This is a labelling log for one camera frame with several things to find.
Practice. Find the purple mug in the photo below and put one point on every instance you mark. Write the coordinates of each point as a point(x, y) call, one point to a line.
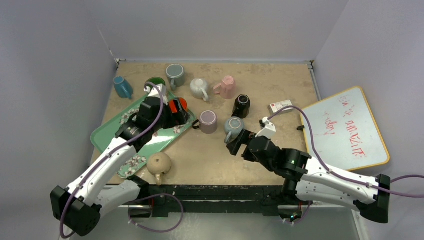
point(207, 122)

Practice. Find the white-grey mug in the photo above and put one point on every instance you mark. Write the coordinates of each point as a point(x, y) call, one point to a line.
point(199, 89)

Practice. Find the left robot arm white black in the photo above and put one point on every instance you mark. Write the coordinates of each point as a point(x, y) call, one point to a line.
point(80, 206)

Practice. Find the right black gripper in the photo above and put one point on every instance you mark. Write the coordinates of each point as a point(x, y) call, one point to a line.
point(244, 145)

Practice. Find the pink faceted mug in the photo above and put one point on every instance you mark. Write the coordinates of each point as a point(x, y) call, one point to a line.
point(226, 88)

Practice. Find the orange mug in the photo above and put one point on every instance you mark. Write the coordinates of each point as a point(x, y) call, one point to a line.
point(177, 105)

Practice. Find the grey-teal mug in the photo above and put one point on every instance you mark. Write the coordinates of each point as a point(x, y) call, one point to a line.
point(176, 76)

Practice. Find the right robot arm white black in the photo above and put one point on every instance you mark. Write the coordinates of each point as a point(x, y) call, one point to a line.
point(307, 180)

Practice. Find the small red white box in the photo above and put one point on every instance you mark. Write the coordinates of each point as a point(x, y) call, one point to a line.
point(275, 107)

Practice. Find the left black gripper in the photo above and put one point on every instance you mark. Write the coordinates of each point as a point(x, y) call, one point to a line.
point(176, 119)

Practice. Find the whiteboard with yellow frame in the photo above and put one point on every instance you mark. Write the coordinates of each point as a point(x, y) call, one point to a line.
point(342, 130)

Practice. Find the cream floral mug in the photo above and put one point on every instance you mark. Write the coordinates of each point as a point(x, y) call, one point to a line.
point(155, 81)

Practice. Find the blue mug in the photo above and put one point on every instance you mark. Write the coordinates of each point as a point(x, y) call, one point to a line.
point(123, 88)

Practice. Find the black mug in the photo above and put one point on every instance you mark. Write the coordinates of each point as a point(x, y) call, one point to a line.
point(241, 107)

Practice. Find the beige round mug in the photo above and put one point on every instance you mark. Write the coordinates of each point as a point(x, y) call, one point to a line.
point(159, 164)

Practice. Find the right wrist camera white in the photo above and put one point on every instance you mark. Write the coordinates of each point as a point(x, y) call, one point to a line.
point(267, 128)

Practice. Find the grey-blue mug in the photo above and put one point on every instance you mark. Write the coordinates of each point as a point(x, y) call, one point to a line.
point(232, 128)

